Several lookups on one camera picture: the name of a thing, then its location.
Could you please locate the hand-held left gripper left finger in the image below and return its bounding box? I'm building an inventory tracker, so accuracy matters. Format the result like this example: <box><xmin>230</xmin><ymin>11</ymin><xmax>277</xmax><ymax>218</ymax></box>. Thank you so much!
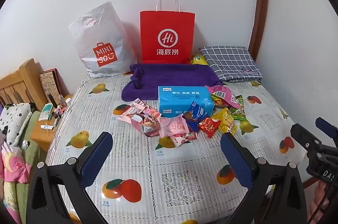
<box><xmin>26</xmin><ymin>132</ymin><xmax>114</xmax><ymax>224</ymax></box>

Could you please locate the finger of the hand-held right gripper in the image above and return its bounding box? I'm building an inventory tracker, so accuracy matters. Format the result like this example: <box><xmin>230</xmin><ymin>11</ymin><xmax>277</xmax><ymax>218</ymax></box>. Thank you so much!
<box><xmin>290</xmin><ymin>123</ymin><xmax>321</xmax><ymax>152</ymax></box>
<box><xmin>315</xmin><ymin>117</ymin><xmax>338</xmax><ymax>138</ymax></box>

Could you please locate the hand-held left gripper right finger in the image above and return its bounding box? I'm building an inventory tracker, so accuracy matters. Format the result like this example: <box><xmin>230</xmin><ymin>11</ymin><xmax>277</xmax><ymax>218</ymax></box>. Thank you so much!
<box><xmin>220</xmin><ymin>132</ymin><xmax>308</xmax><ymax>224</ymax></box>

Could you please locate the red gold snack packet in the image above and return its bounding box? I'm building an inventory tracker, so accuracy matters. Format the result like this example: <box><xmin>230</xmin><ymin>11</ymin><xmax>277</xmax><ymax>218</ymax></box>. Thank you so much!
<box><xmin>198</xmin><ymin>118</ymin><xmax>221</xmax><ymax>139</ymax></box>

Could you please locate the long pink donut snack packet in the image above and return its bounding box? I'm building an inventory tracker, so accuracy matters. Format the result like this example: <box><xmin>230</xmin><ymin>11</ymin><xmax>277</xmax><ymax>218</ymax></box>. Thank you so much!
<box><xmin>117</xmin><ymin>99</ymin><xmax>161</xmax><ymax>125</ymax></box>

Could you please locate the strawberry print snack packet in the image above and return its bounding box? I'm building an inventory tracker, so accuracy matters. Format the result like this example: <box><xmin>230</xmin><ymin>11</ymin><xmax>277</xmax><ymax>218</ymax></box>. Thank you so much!
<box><xmin>169</xmin><ymin>132</ymin><xmax>198</xmax><ymax>147</ymax></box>

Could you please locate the person's right hand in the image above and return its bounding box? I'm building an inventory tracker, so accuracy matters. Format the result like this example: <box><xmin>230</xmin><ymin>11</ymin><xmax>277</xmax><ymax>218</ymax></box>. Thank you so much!
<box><xmin>309</xmin><ymin>183</ymin><xmax>333</xmax><ymax>224</ymax></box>

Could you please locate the yellow snack packet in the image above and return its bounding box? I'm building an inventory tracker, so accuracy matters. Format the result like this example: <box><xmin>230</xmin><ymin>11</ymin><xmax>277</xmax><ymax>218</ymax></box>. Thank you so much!
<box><xmin>211</xmin><ymin>107</ymin><xmax>238</xmax><ymax>135</ymax></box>

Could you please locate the green snack packet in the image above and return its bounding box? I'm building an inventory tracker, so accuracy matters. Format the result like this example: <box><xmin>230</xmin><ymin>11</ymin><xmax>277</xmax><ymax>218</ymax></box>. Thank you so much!
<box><xmin>228</xmin><ymin>108</ymin><xmax>250</xmax><ymax>123</ymax></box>
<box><xmin>232</xmin><ymin>95</ymin><xmax>245</xmax><ymax>109</ymax></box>

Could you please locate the wooden nightstand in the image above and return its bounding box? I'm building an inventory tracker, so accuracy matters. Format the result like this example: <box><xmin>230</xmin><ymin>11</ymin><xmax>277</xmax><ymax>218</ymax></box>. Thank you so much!
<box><xmin>30</xmin><ymin>93</ymin><xmax>75</xmax><ymax>152</ymax></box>

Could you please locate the orange snack packet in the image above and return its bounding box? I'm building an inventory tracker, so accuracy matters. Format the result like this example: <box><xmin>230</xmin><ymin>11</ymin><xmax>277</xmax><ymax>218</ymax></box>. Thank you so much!
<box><xmin>210</xmin><ymin>96</ymin><xmax>228</xmax><ymax>109</ymax></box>

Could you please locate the blue snack packet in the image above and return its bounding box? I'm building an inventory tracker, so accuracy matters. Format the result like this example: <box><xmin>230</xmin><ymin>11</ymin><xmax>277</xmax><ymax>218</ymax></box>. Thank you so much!
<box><xmin>184</xmin><ymin>100</ymin><xmax>210</xmax><ymax>133</ymax></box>

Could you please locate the fruit print tablecloth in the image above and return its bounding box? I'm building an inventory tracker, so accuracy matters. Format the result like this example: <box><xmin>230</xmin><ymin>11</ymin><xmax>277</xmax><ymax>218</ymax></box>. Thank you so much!
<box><xmin>45</xmin><ymin>72</ymin><xmax>312</xmax><ymax>224</ymax></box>

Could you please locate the magenta snack packet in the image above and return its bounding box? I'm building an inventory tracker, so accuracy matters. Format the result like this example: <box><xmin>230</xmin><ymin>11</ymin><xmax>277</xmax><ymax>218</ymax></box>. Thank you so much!
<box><xmin>207</xmin><ymin>85</ymin><xmax>240</xmax><ymax>109</ymax></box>

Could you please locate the teal white box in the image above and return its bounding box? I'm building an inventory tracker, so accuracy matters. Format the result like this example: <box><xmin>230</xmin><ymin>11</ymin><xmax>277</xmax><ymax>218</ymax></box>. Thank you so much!
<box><xmin>40</xmin><ymin>104</ymin><xmax>55</xmax><ymax>121</ymax></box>

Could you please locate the green bed sheet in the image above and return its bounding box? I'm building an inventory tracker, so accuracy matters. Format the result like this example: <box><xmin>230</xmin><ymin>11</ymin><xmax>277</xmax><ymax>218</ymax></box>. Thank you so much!
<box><xmin>14</xmin><ymin>110</ymin><xmax>41</xmax><ymax>216</ymax></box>

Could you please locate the blue tissue pack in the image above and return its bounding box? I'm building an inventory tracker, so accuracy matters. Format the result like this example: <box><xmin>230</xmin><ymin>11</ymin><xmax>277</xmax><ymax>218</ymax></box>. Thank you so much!
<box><xmin>158</xmin><ymin>86</ymin><xmax>215</xmax><ymax>117</ymax></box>

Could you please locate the pink printed blanket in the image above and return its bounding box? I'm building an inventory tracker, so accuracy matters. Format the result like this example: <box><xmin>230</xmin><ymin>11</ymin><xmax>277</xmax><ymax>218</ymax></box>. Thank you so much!
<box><xmin>0</xmin><ymin>142</ymin><xmax>31</xmax><ymax>184</ymax></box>

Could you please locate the brown printed card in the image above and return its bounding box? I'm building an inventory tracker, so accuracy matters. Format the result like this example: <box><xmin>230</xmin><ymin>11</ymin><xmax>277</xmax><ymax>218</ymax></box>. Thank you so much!
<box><xmin>40</xmin><ymin>69</ymin><xmax>65</xmax><ymax>106</ymax></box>

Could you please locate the white dotted pillow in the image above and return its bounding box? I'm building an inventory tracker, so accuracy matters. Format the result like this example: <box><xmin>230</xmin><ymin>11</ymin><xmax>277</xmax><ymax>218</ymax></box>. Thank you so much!
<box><xmin>0</xmin><ymin>103</ymin><xmax>34</xmax><ymax>147</ymax></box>

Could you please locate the grey checked folded cloth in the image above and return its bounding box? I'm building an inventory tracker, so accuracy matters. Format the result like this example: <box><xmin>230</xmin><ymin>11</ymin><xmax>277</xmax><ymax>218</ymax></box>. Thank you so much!
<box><xmin>199</xmin><ymin>46</ymin><xmax>264</xmax><ymax>83</ymax></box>

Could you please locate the wooden headboard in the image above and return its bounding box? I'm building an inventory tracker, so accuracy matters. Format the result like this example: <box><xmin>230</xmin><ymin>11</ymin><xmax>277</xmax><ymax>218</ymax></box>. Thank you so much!
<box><xmin>0</xmin><ymin>58</ymin><xmax>48</xmax><ymax>111</ymax></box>

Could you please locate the yellow green snack bag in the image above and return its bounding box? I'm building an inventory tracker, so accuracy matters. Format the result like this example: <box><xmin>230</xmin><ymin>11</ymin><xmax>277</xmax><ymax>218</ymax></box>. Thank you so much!
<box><xmin>191</xmin><ymin>54</ymin><xmax>209</xmax><ymax>65</ymax></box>

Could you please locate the purple towel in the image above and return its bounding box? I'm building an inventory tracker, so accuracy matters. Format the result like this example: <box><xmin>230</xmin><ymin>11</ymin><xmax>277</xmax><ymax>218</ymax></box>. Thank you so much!
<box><xmin>121</xmin><ymin>63</ymin><xmax>223</xmax><ymax>102</ymax></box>

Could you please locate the white plastic shopping bag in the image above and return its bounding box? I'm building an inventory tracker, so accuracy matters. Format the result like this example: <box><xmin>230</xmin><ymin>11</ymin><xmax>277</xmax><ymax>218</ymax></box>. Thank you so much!
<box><xmin>69</xmin><ymin>1</ymin><xmax>138</xmax><ymax>79</ymax></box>

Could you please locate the red paper bag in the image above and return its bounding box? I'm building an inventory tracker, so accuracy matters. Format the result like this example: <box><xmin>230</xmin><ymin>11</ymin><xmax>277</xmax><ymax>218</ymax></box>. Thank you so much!
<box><xmin>140</xmin><ymin>0</ymin><xmax>196</xmax><ymax>65</ymax></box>

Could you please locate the brown wooden door frame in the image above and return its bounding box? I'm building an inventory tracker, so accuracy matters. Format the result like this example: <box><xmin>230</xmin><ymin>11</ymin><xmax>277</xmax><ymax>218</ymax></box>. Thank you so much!
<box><xmin>248</xmin><ymin>0</ymin><xmax>270</xmax><ymax>62</ymax></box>

